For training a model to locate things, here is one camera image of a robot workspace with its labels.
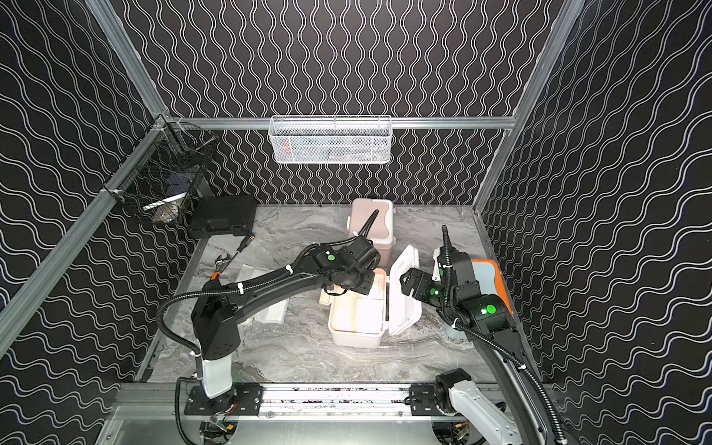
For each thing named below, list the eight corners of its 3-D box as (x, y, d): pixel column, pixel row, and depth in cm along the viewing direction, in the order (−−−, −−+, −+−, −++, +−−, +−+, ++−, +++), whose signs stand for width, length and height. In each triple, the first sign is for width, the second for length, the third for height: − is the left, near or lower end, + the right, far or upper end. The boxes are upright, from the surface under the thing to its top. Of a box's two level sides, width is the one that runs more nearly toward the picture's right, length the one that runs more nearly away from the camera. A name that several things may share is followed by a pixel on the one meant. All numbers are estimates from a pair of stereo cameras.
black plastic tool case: (190, 239, 112) (182, 230, 107) (208, 201, 126) (203, 191, 121) (250, 240, 112) (245, 230, 107) (262, 201, 126) (258, 191, 121)
